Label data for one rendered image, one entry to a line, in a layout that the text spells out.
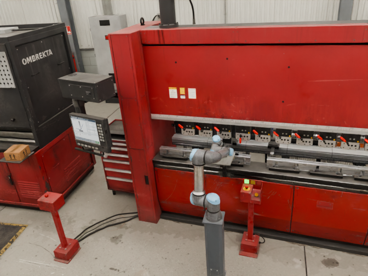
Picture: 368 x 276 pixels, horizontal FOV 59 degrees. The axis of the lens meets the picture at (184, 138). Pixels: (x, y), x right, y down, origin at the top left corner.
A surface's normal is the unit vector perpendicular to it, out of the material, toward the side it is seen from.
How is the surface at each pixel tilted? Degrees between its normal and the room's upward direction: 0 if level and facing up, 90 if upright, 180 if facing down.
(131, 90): 90
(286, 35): 90
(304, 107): 90
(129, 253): 0
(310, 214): 90
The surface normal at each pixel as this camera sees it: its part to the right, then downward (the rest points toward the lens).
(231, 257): -0.07, -0.89
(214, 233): -0.25, 0.45
